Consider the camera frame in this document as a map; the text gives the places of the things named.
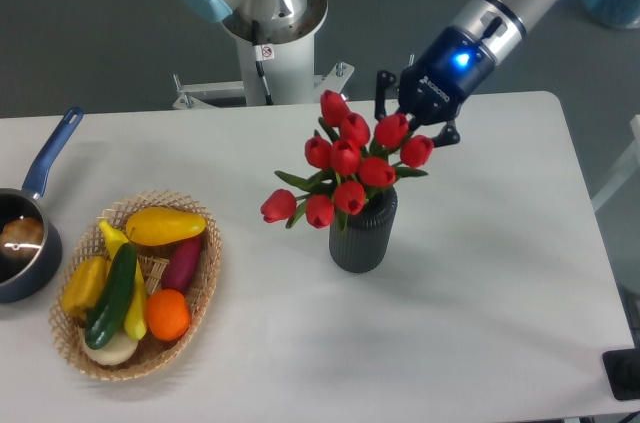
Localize white frame at right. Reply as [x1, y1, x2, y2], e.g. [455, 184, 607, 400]
[591, 114, 639, 213]

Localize yellow bell pepper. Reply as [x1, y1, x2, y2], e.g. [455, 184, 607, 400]
[61, 256, 110, 319]

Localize woven wicker basket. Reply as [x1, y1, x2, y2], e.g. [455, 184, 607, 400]
[49, 191, 221, 381]

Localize dark grey ribbed vase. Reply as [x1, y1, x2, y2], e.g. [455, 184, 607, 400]
[329, 188, 398, 273]

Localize black device at edge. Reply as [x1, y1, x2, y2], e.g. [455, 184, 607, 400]
[602, 348, 639, 401]

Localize red tulip bouquet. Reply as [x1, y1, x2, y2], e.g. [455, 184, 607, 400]
[260, 90, 435, 231]

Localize yellow mango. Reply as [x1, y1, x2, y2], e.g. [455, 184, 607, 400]
[125, 206, 206, 246]

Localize green cucumber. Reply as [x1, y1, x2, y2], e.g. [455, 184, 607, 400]
[84, 243, 137, 350]

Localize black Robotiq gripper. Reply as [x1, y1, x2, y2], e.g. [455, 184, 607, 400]
[374, 26, 495, 148]

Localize black cable on pedestal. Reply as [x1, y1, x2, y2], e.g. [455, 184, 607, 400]
[251, 20, 275, 106]

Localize yellow squash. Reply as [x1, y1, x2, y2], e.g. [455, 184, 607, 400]
[98, 220, 148, 341]

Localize orange fruit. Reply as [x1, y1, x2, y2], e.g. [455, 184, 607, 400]
[147, 289, 191, 341]

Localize white onion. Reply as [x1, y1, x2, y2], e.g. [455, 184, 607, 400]
[82, 330, 138, 366]

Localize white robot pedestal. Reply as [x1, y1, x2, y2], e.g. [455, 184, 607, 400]
[173, 0, 355, 109]

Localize purple sweet potato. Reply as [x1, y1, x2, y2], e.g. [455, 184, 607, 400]
[160, 236, 202, 294]

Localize blue saucepan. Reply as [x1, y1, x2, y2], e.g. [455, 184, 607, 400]
[1, 107, 84, 303]

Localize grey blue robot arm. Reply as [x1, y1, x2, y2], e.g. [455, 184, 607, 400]
[182, 0, 558, 146]

